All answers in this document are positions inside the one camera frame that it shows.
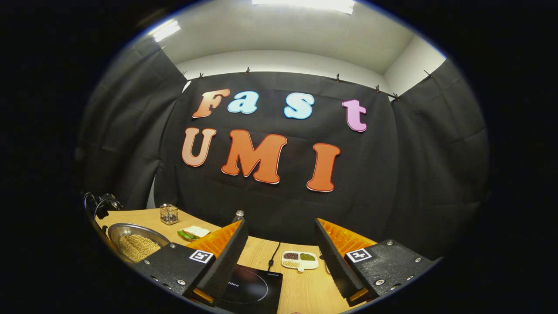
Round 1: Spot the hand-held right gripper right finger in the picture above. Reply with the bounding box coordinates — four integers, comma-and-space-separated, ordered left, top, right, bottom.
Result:
315, 218, 443, 307

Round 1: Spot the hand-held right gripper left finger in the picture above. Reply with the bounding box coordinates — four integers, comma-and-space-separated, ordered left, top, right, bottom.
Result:
131, 219, 249, 306

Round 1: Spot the black induction cooktop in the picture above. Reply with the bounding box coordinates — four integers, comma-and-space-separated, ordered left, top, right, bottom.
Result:
216, 264, 284, 314

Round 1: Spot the steel pot with soybeans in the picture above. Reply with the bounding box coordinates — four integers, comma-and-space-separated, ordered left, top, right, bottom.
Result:
107, 223, 171, 264

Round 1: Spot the white divided dish of beans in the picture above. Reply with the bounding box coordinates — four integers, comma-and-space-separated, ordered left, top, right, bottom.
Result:
281, 251, 319, 273

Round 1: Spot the sandwich on plate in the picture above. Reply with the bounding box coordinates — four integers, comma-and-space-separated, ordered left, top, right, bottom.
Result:
177, 226, 211, 242

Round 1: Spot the black backdrop cloth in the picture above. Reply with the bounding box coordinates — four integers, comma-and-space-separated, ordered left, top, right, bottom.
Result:
76, 37, 491, 262

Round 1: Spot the short ceiling light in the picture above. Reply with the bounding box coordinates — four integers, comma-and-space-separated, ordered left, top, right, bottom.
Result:
150, 20, 181, 43

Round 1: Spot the long ceiling light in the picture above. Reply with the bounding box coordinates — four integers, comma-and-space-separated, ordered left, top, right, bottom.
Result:
252, 0, 356, 15

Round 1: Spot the black power cable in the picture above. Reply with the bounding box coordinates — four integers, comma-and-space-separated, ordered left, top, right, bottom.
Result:
268, 241, 281, 271

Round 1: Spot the small wire basket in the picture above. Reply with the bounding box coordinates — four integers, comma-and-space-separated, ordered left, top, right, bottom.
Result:
160, 204, 179, 225

